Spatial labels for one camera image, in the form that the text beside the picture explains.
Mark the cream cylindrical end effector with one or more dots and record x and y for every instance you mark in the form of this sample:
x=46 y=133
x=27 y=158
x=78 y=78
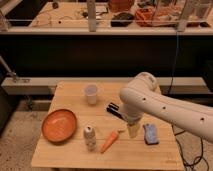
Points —
x=133 y=130

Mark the orange bowl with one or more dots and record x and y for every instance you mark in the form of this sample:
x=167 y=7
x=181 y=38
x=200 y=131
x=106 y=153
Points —
x=59 y=125

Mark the small white bottle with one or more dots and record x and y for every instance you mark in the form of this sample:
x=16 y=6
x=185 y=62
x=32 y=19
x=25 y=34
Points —
x=90 y=138

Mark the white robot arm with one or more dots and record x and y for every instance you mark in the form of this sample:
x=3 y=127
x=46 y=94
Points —
x=140 y=96

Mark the orange carrot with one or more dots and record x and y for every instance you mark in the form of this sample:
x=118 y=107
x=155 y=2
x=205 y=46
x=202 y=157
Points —
x=110 y=140

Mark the grey metal rail beam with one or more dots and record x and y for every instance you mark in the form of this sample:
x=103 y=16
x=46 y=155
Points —
x=48 y=85

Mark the white vertical post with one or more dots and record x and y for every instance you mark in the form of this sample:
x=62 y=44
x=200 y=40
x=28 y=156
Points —
x=91 y=15

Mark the metal clamp stand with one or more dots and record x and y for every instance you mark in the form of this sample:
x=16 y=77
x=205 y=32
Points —
x=12 y=74

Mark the clear plastic cup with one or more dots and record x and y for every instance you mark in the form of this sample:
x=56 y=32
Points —
x=91 y=94

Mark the black cap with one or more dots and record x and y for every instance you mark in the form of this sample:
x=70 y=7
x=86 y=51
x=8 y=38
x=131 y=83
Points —
x=122 y=19

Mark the blue sponge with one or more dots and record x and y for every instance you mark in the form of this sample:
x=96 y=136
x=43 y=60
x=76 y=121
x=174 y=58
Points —
x=150 y=134

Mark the black rectangular box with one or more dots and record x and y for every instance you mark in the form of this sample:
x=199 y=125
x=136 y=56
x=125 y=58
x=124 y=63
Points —
x=113 y=109

